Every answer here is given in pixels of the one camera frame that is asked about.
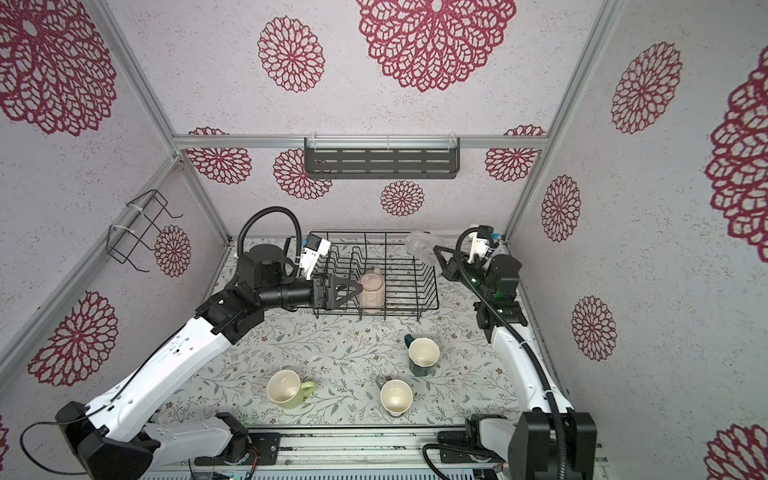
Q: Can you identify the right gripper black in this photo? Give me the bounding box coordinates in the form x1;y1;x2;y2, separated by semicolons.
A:
436;247;493;309

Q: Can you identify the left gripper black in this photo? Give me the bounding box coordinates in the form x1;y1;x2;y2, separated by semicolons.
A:
260;273;362;312

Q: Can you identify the pink ceramic mug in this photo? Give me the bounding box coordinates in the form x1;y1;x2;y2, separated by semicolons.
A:
358;267;386;313

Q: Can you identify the black wire dish rack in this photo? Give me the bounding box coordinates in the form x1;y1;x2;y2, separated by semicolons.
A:
313;230;440;319

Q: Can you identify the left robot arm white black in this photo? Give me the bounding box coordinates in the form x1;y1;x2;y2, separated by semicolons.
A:
55;235;363;479

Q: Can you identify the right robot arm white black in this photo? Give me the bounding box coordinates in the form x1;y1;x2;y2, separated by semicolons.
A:
433;246;597;479

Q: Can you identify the dark green mug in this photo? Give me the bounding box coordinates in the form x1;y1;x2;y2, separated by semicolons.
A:
404;334;441;377

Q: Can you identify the light green mug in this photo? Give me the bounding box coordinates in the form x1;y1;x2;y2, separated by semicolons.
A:
267;369;316;409

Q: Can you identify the grey cream mug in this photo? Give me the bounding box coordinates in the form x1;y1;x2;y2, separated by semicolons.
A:
375;376;414;418

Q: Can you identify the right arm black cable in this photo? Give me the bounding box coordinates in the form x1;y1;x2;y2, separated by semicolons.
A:
419;226;571;480

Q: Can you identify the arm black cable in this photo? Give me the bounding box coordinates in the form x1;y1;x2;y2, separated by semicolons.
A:
235;206;304;277
419;226;571;480

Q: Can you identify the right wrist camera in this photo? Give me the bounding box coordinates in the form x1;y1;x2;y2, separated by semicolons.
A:
469;225;499;266

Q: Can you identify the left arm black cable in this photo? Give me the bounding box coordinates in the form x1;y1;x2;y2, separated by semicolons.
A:
235;206;304;277

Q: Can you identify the grey wall shelf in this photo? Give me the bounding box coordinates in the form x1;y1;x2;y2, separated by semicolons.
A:
303;137;461;180

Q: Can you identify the aluminium front rail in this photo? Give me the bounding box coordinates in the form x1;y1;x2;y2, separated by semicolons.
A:
104;424;610;480

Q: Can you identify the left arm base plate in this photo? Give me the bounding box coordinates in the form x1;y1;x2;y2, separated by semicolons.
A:
192;430;282;466

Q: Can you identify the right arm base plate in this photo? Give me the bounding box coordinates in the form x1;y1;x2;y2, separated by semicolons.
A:
437;414;505;464

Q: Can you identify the black wire wall holder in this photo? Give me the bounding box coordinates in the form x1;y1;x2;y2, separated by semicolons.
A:
104;189;183;273

